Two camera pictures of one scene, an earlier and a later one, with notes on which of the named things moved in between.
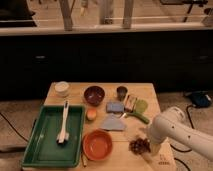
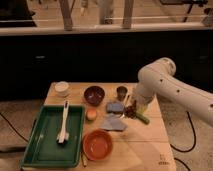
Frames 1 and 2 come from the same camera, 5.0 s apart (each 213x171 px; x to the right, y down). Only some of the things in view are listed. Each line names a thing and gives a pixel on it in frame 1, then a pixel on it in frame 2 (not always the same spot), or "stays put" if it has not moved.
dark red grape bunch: x=139 y=145 -> x=131 y=110
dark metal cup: x=121 y=92 stays put
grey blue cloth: x=113 y=123 stays put
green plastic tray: x=43 y=150 stays put
